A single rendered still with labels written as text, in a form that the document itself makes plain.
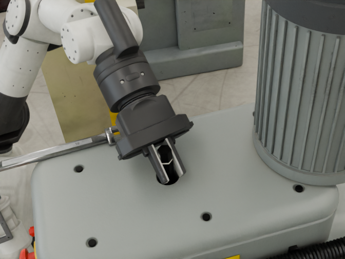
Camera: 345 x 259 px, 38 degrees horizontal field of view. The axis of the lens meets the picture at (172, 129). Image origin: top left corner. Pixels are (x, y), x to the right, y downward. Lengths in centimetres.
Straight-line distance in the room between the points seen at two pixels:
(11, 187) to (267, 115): 68
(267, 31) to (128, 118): 25
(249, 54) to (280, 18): 348
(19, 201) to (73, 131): 188
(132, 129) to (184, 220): 16
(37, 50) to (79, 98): 184
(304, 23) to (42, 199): 47
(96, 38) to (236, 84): 308
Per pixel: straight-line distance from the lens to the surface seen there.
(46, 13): 98
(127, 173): 82
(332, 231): 93
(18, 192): 124
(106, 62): 78
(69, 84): 285
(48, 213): 80
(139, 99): 77
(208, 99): 372
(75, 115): 300
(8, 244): 115
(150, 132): 76
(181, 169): 77
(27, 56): 110
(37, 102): 395
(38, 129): 373
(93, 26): 81
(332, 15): 60
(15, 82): 113
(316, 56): 64
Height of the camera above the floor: 251
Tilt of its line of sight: 46 degrees down
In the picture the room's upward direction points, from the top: 6 degrees counter-clockwise
